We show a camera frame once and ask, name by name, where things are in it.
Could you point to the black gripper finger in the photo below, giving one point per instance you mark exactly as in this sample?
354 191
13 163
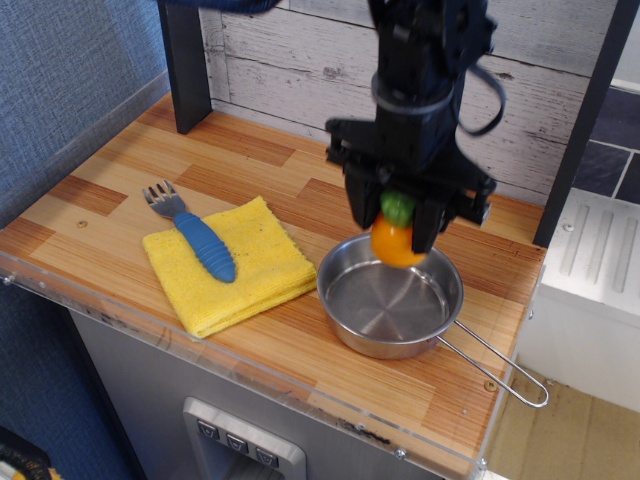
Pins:
364 185
431 217

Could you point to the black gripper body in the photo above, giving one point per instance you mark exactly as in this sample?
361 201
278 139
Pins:
415 139

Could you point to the orange bottle with green cap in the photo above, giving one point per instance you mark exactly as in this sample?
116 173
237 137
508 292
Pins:
392 231

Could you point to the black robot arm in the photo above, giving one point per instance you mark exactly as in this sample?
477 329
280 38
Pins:
425 51

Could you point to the yellow folded cloth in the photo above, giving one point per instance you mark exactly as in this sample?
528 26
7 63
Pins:
270 270

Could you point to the white toy sink unit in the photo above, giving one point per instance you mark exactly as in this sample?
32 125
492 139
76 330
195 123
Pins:
583 329

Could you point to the clear acrylic table edge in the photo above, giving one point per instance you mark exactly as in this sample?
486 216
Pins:
499 278

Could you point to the silver toy fridge front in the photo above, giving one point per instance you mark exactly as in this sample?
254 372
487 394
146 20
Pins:
266 403

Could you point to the yellow black object bottom left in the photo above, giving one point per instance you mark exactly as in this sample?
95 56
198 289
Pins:
21 459

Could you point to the silver pot with wire handle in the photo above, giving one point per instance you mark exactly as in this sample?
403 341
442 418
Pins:
392 313

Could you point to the blue handled metal fork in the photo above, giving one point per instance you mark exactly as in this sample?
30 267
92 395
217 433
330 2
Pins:
208 247

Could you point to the black right shelf post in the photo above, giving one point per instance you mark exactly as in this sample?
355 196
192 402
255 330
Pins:
612 48

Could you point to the black shelf post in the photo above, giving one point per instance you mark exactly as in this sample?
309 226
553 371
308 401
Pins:
612 48
186 63

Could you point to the black left shelf post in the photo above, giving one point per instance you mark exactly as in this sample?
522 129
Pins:
186 63

